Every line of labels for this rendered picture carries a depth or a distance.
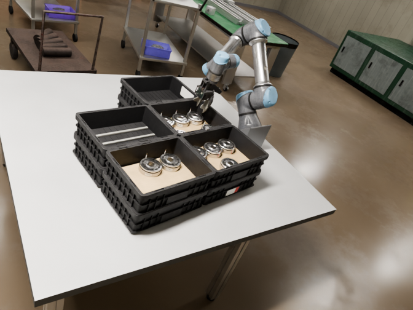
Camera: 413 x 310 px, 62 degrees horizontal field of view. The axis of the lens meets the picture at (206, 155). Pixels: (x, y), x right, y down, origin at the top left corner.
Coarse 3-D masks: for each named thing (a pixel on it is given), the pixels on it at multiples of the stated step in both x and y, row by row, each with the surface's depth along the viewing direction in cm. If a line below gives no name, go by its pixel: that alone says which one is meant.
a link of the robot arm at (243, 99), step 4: (244, 92) 211; (248, 92) 211; (236, 96) 215; (240, 96) 212; (244, 96) 211; (248, 96) 209; (236, 100) 216; (240, 100) 212; (244, 100) 211; (248, 100) 209; (240, 104) 213; (244, 104) 211; (248, 104) 209; (240, 108) 213; (244, 108) 212; (248, 108) 211; (252, 108) 210; (240, 112) 214; (244, 112) 212
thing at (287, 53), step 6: (282, 36) 580; (288, 36) 578; (288, 42) 581; (294, 42) 573; (282, 48) 545; (288, 48) 544; (294, 48) 549; (282, 54) 551; (288, 54) 553; (276, 60) 559; (282, 60) 558; (288, 60) 564; (276, 66) 565; (282, 66) 567; (270, 72) 572; (276, 72) 571; (282, 72) 578
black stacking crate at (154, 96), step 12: (132, 84) 207; (144, 84) 214; (156, 84) 220; (168, 84) 227; (180, 84) 221; (120, 96) 204; (132, 96) 196; (144, 96) 213; (156, 96) 217; (168, 96) 222; (180, 96) 223
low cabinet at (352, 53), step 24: (360, 48) 647; (384, 48) 614; (408, 48) 706; (336, 72) 699; (360, 72) 652; (384, 72) 615; (408, 72) 582; (384, 96) 619; (408, 96) 585; (408, 120) 594
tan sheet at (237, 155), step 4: (236, 148) 195; (236, 152) 192; (240, 152) 193; (220, 156) 184; (224, 156) 185; (228, 156) 186; (232, 156) 187; (236, 156) 188; (240, 156) 190; (244, 156) 191; (208, 160) 178; (212, 160) 179; (216, 160) 180; (220, 160) 181; (236, 160) 186; (240, 160) 187; (244, 160) 188; (248, 160) 189; (212, 164) 176; (216, 164) 177; (216, 168) 174
